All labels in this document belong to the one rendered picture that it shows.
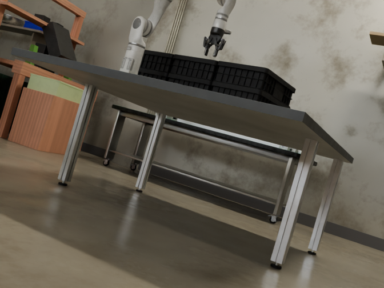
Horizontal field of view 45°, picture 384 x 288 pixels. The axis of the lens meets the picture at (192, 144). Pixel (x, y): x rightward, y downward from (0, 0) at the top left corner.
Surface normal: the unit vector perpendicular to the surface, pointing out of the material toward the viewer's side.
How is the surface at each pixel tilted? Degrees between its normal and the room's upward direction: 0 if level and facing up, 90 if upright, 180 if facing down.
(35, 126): 90
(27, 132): 90
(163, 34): 90
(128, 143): 90
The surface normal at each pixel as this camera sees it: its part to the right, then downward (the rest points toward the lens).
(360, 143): -0.43, -0.14
